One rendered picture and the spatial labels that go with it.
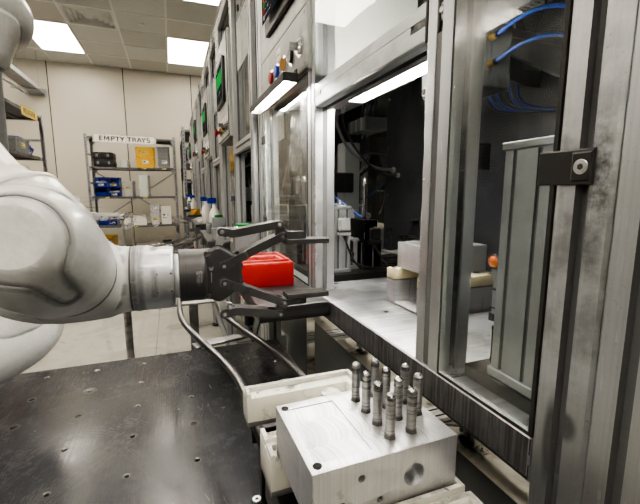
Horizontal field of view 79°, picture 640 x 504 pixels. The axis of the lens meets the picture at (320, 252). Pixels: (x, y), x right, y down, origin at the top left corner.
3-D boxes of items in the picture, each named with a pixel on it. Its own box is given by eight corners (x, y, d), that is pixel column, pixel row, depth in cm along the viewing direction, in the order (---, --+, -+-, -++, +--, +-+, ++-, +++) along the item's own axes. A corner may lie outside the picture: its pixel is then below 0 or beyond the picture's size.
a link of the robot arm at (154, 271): (127, 250, 49) (178, 248, 51) (134, 242, 57) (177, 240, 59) (132, 320, 50) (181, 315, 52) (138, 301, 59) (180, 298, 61)
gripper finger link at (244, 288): (223, 277, 56) (219, 286, 56) (290, 302, 60) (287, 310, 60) (220, 272, 60) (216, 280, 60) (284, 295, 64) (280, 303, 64)
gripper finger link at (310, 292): (287, 295, 61) (287, 299, 61) (329, 291, 63) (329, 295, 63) (282, 290, 63) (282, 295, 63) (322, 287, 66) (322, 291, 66)
